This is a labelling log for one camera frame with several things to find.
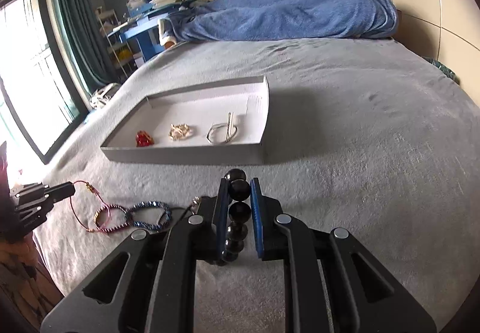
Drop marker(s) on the red bead ornament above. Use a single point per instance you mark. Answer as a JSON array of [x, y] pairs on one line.
[[143, 139]]

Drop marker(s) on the fingers of the left gripper seen outside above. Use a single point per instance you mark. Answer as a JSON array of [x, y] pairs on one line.
[[60, 192]]

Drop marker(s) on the teal curtain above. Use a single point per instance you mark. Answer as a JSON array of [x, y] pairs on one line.
[[79, 30]]

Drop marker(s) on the blue bookshelf desk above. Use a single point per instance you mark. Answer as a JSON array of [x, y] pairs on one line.
[[143, 20]]

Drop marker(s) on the white rolling shelf cart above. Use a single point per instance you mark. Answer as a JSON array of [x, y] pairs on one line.
[[119, 51]]

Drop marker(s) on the grey cardboard tray box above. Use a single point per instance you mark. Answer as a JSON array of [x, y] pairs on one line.
[[179, 119]]

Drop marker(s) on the patterned brown pants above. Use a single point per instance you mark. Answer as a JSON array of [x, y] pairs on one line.
[[27, 290]]

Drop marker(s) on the blue blanket bundle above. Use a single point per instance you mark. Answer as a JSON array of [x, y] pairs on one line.
[[273, 20]]

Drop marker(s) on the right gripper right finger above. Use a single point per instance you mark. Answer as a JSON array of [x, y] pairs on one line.
[[309, 261]]

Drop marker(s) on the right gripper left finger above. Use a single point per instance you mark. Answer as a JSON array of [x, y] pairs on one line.
[[200, 237]]

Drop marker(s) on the window with black frame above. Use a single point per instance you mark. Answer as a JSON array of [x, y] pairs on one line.
[[36, 86]]

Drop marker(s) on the grey bed cover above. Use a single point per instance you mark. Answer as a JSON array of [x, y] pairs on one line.
[[361, 134]]

